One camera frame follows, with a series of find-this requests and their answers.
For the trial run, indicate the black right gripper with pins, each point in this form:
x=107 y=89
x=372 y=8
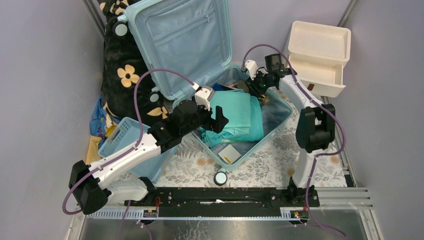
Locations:
x=253 y=87

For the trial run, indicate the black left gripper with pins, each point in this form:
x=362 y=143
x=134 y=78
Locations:
x=211 y=117

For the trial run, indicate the gold rectangular box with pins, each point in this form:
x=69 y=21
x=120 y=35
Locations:
x=242 y=85

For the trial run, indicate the white three-drawer storage cabinet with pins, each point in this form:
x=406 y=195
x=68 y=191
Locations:
x=319 y=53

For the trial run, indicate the light blue ribbed suitcase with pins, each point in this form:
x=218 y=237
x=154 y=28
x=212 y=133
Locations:
x=190 y=38

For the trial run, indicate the black floral plush blanket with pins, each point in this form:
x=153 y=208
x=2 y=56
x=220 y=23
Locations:
x=123 y=65

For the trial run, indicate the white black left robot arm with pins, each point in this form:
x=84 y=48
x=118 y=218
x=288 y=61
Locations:
x=96 y=184

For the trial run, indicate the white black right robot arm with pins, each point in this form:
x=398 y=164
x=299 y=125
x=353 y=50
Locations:
x=315 y=127

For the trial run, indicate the teal folded cloth top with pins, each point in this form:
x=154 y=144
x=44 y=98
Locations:
x=236 y=106

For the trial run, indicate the teal folded cloth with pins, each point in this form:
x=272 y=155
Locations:
x=236 y=106
x=256 y=132

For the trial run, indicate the teal folded cloth bottom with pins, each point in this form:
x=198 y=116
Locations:
x=256 y=132

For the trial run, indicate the dark blue flat item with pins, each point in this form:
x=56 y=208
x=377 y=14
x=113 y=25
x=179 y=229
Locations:
x=220 y=87

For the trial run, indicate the floral patterned floor mat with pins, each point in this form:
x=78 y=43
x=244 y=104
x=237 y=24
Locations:
x=270 y=165

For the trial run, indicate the light blue perforated plastic basket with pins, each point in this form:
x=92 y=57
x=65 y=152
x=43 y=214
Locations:
x=126 y=132

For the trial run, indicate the blue yellow cloth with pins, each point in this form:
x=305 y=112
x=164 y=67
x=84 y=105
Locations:
x=101 y=126

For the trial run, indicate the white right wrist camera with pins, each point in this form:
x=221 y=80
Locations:
x=251 y=68

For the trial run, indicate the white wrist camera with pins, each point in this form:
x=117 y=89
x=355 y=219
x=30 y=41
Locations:
x=251 y=68
x=203 y=95

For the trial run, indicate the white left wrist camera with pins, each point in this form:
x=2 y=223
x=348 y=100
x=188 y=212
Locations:
x=203 y=95

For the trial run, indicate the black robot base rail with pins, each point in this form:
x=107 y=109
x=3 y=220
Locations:
x=227 y=202

